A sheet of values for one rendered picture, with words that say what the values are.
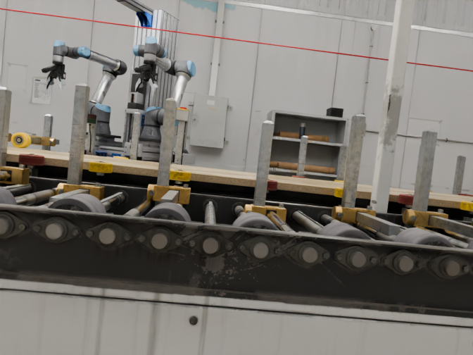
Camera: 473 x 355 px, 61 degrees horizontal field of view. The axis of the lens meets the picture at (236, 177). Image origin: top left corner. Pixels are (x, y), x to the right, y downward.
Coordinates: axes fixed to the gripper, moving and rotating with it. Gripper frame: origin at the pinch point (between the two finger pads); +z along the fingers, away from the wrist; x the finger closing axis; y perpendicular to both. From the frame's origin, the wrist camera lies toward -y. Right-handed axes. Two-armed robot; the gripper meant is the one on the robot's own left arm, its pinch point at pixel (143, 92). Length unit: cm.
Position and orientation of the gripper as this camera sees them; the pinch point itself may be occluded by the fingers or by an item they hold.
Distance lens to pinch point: 268.1
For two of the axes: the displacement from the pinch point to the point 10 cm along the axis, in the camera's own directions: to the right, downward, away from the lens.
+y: 4.4, 0.0, 9.0
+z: -1.1, 9.9, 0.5
